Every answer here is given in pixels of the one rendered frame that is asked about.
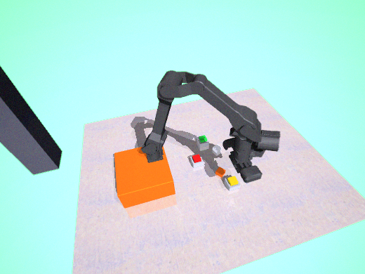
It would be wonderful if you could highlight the green button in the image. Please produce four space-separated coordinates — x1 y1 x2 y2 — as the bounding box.
197 135 209 148

